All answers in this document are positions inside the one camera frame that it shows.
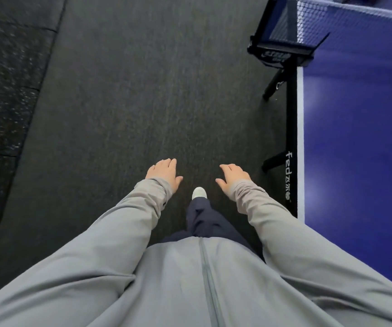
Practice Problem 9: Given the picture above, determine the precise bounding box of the person's left hand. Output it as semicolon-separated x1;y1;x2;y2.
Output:
145;158;184;194

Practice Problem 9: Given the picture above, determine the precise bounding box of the person's right hand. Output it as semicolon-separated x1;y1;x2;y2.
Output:
215;163;253;201

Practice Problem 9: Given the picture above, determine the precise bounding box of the person's left forearm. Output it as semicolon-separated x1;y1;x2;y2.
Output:
0;178;175;327

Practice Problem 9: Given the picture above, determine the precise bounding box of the person's right forearm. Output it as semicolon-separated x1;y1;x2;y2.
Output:
228;179;392;327

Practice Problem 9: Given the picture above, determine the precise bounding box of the blue table tennis net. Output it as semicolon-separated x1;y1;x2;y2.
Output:
267;0;392;45

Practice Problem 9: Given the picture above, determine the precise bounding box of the grey zip jacket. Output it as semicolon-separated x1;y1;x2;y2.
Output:
90;234;336;327

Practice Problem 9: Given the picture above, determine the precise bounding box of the black net post clamp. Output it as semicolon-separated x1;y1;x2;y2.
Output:
247;0;331;101

